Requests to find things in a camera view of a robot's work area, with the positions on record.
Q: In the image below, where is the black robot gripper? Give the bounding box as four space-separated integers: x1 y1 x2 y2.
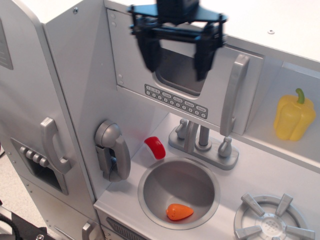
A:
128 0 228 81

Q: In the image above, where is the grey toy microwave door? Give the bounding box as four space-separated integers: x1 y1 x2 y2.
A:
107 9 264 135

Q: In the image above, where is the grey toy faucet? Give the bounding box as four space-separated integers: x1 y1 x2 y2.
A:
168 118 239 171

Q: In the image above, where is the red toy pepper slice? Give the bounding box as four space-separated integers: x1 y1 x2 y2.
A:
144 136 166 160

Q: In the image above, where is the grey toy telephone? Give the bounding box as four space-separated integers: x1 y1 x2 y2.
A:
94 120 131 182

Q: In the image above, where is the round grey toy sink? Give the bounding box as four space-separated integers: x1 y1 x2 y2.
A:
137 157 221 230

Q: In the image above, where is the yellow toy bell pepper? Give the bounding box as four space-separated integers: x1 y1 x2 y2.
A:
273 88 317 141

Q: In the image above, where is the orange toy carrot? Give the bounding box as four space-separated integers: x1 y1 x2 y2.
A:
165 203 194 221

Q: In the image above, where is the grey toy fridge door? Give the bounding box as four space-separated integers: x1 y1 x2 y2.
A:
0 0 104 240

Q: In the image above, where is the grey toy ice dispenser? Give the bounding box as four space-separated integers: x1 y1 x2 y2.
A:
10 138 69 195

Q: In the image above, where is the grey toy stove burner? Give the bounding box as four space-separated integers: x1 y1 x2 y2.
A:
233 193 316 240

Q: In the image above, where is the grey toy oven vent panel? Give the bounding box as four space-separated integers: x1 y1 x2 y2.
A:
106 217 147 240

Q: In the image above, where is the black base with screw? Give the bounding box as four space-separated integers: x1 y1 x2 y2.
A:
0 201 54 240

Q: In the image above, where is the grey fridge door handle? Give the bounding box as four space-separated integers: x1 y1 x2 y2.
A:
40 116 73 175

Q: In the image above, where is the grey lower door handle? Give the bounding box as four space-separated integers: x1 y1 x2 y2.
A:
81 221 100 240

